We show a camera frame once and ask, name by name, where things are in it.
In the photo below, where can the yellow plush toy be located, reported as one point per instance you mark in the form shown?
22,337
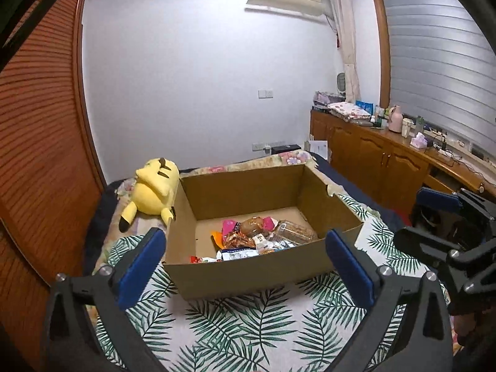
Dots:
155,188

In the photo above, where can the pink thermos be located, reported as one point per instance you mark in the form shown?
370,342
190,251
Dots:
395,119

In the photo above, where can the white wall switch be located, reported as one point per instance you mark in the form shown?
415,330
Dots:
265,93

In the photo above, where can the green bottle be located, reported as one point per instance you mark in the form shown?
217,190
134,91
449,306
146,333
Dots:
419,125

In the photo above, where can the brown slatted wardrobe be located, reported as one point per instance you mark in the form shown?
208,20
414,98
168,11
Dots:
42,143

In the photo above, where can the leaf print blanket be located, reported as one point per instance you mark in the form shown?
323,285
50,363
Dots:
263,329

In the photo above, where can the brown bun packet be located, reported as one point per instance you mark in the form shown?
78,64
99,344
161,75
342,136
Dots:
252,226

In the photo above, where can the clear brown cake packet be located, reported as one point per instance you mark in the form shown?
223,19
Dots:
295,233

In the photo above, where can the folded floral cloth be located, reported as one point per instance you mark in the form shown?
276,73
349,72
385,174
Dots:
348,111

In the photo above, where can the white paper bag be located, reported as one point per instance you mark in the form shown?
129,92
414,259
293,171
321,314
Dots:
318,150

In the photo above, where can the white cup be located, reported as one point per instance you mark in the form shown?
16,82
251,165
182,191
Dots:
407,128

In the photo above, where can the wooden cabinet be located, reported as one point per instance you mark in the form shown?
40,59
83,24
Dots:
372,159

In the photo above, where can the small white fan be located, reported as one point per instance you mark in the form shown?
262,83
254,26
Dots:
341,84

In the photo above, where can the pink snack packet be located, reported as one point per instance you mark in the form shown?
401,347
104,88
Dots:
230,227

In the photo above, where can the brown cardboard box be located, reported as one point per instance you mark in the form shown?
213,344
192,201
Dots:
248,275

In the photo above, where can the blue packet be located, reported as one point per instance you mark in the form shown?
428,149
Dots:
364,105

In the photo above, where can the beige curtain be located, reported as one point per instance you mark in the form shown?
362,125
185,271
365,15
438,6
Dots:
347,42

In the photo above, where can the white power strip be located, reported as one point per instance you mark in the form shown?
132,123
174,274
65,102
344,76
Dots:
443,154

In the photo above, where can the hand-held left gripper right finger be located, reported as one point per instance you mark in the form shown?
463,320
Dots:
350,273

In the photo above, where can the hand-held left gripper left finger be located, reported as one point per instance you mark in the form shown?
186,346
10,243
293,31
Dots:
141,269

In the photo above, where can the grey window blind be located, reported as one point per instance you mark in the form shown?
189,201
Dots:
441,66

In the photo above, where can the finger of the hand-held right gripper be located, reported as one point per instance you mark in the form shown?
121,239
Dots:
422,244
440,200

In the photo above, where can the black box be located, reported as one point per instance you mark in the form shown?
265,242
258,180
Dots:
286,149

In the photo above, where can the red and white snack pouch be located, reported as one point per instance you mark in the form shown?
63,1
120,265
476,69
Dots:
201,259

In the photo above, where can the wooden window frame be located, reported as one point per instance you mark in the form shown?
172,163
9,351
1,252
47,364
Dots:
381,46

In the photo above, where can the small white packet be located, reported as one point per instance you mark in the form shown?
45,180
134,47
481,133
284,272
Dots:
263,244

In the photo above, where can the orange snack packet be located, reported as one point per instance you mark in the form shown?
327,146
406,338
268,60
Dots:
217,239

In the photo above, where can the purple tissue box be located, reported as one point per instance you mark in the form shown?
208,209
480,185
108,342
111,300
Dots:
418,141

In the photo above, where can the person's right hand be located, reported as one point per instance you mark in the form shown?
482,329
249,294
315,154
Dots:
467,327

